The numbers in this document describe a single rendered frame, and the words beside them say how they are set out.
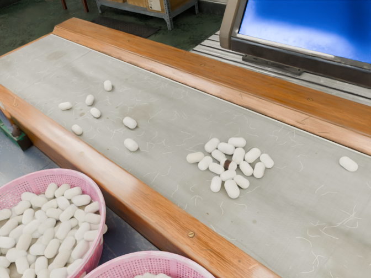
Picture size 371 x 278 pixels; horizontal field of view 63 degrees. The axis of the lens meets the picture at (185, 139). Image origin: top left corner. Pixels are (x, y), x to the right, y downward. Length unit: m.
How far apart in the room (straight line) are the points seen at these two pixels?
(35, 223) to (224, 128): 0.42
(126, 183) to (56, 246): 0.15
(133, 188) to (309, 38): 0.40
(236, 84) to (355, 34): 0.52
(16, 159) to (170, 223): 0.52
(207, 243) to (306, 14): 0.34
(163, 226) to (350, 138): 0.39
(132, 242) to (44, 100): 0.51
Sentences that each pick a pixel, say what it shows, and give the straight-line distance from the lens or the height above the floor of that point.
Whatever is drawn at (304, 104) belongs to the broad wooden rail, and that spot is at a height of 0.76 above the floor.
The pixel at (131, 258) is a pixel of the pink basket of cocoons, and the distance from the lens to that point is 0.49.
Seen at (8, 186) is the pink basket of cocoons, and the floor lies 0.77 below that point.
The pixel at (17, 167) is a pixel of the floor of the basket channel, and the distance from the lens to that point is 0.87.
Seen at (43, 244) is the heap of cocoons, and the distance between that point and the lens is 0.60.
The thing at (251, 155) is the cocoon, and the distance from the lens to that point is 0.59.
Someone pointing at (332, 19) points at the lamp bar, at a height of 1.08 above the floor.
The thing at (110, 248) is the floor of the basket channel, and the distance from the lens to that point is 0.62.
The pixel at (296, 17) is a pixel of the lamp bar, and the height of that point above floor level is 1.08.
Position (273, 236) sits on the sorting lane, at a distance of 0.52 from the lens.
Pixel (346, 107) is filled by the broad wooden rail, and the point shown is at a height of 0.76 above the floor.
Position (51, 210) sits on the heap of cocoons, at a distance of 0.63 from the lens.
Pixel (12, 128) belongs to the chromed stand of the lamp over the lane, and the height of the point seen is 0.74.
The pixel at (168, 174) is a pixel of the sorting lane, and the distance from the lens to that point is 0.60.
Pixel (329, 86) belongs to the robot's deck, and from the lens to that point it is 0.94.
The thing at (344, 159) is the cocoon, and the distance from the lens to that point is 0.61.
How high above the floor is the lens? 1.19
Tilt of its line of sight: 43 degrees down
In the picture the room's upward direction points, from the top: 10 degrees counter-clockwise
